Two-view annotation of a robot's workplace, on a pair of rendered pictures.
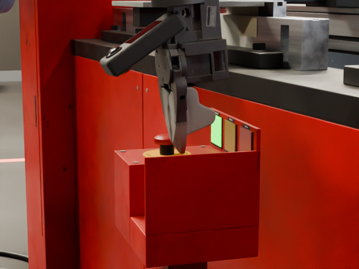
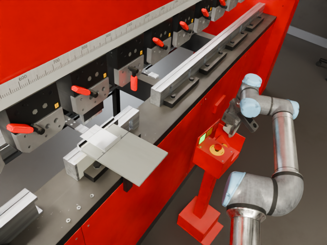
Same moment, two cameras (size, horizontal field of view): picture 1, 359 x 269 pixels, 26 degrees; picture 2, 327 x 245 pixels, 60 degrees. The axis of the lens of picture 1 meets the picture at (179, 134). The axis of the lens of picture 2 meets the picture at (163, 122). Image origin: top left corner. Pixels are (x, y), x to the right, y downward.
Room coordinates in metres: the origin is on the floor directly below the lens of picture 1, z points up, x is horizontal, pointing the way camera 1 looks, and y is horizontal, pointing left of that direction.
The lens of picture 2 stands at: (1.93, 0.62, 1.78)
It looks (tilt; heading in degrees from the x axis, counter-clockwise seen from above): 42 degrees down; 233
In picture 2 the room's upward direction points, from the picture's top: 6 degrees clockwise
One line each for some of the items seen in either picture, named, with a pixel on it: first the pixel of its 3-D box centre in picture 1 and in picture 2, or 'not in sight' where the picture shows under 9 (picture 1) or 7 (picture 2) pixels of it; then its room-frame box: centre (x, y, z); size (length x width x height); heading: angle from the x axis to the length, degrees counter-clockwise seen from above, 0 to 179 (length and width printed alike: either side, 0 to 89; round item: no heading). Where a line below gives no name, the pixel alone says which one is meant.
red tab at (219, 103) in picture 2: not in sight; (219, 104); (0.68, -0.42, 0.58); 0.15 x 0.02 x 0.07; 24
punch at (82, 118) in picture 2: not in sight; (91, 108); (1.68, -0.15, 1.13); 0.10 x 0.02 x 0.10; 24
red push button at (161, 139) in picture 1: (166, 146); (217, 148); (1.14, 0.02, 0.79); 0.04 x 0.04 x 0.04
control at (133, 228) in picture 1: (182, 180); (219, 148); (1.10, 0.00, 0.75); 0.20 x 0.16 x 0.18; 16
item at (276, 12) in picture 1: (255, 8); (99, 133); (1.66, -0.16, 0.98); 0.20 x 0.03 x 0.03; 24
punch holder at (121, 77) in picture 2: not in sight; (122, 57); (1.52, -0.22, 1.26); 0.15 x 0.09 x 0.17; 24
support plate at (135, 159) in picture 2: (186, 3); (125, 151); (1.62, -0.01, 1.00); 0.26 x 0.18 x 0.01; 114
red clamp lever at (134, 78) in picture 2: not in sight; (132, 78); (1.51, -0.15, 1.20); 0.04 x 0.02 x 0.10; 114
